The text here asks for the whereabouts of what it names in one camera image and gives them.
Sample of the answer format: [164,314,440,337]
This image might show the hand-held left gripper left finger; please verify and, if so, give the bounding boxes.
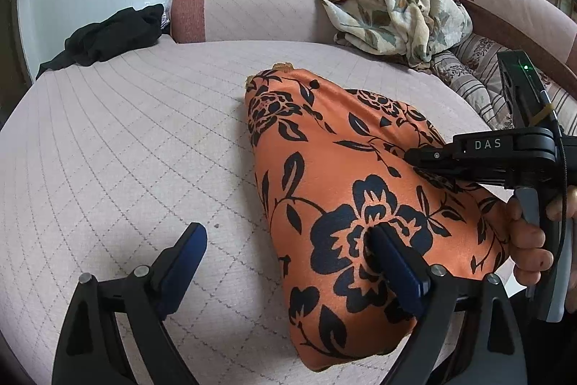
[52,223,208,385]

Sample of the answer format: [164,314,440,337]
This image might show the striped floral pillow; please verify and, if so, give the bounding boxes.
[428,32,577,132]

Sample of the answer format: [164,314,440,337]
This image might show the orange floral garment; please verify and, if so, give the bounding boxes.
[243,62,515,372]

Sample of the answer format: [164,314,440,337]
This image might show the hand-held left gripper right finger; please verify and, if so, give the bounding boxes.
[367,223,528,385]

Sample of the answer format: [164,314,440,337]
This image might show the person's right hand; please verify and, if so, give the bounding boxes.
[508,185,577,287]

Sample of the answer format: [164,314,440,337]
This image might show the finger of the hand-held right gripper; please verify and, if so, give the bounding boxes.
[402,144,514,190]

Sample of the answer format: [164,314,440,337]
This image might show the black cloth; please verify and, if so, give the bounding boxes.
[36,4,165,80]

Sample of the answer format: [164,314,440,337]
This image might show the cream floral cloth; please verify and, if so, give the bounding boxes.
[318,0,474,73]

